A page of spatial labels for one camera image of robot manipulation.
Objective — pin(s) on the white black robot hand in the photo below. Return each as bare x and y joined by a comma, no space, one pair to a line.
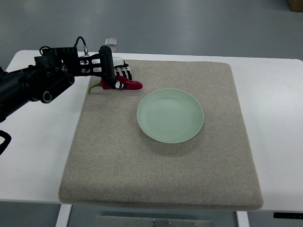
122,73

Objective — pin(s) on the red pepper green stem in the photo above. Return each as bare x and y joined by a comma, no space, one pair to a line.
132,84

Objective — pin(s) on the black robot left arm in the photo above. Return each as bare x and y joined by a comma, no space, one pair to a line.
54,72

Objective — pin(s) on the metal floor socket plate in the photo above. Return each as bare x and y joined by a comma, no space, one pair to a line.
112,43

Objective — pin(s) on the light green plate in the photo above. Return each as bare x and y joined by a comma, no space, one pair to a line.
170,115

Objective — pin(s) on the white table leg left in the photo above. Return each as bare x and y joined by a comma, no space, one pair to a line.
64,215

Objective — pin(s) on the white table leg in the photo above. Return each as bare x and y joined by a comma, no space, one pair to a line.
64,215
242,219

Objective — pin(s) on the brown cardboard box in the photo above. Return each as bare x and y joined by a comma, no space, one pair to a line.
295,5

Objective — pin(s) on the white table leg right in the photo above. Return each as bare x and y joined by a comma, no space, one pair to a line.
242,219

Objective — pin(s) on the black table control panel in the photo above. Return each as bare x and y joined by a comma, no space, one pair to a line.
288,215

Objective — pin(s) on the grey metal base plate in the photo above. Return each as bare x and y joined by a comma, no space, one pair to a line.
117,221

